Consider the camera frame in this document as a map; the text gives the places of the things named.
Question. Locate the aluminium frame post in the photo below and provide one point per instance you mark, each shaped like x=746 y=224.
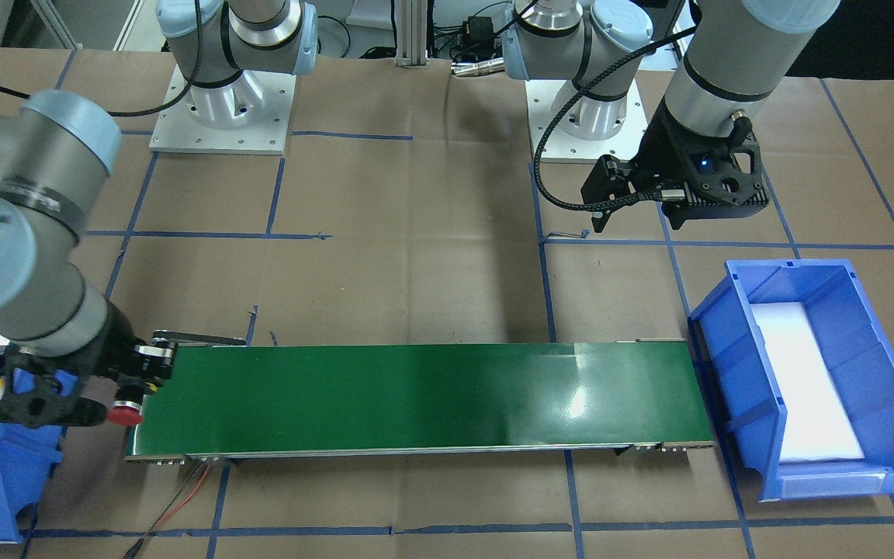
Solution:
x=412 y=32

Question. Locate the green conveyor belt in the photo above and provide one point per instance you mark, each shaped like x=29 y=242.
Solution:
x=270 y=402

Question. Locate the black power box background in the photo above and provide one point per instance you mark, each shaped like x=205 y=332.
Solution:
x=475 y=30

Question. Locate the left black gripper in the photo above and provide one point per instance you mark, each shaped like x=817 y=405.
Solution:
x=663 y=146

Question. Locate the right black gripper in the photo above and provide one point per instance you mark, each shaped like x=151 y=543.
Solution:
x=111 y=347

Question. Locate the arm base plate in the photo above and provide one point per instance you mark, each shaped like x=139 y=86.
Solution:
x=590 y=144
x=249 y=117

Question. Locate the red mushroom push button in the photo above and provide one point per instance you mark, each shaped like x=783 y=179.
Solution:
x=127 y=405

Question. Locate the blue bin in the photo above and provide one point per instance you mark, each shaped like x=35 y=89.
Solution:
x=854 y=346
x=27 y=457

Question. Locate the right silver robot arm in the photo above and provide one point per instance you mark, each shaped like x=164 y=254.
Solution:
x=60 y=149

